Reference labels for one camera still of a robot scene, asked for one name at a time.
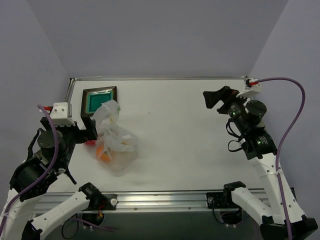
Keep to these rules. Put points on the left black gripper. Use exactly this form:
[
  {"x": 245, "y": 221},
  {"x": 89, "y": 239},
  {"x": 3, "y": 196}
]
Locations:
[{"x": 75, "y": 133}]

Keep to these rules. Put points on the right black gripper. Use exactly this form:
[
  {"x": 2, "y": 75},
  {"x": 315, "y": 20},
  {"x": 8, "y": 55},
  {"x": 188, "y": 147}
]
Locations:
[{"x": 225, "y": 102}]

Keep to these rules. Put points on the orange fake fruit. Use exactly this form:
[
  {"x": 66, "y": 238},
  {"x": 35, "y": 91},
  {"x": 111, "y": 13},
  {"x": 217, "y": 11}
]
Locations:
[{"x": 102, "y": 155}]

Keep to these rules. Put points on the translucent plastic bag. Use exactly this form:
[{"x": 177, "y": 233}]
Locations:
[{"x": 120, "y": 144}]

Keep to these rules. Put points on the red fake fruit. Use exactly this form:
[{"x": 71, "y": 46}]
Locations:
[{"x": 90, "y": 143}]

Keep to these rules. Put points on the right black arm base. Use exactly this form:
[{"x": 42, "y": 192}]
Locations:
[{"x": 225, "y": 212}]

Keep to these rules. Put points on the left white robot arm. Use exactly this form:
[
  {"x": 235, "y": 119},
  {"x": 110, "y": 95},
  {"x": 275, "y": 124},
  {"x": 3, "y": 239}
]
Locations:
[{"x": 29, "y": 183}]

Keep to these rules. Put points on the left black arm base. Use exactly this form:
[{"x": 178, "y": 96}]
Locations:
[{"x": 98, "y": 203}]

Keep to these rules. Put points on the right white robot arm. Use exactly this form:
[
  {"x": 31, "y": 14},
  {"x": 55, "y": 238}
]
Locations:
[{"x": 283, "y": 218}]

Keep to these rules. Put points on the square teal brown-rimmed plate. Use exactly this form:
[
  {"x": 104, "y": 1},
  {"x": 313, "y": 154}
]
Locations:
[{"x": 93, "y": 98}]

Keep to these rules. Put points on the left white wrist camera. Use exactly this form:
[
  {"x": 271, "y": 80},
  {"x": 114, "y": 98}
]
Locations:
[{"x": 61, "y": 114}]

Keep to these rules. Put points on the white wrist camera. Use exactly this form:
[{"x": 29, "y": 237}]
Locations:
[
  {"x": 252, "y": 88},
  {"x": 61, "y": 114}
]

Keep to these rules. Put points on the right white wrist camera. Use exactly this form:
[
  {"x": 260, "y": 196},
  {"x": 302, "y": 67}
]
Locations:
[{"x": 252, "y": 88}]

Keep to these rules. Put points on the aluminium front rail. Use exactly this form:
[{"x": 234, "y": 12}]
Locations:
[{"x": 148, "y": 201}]

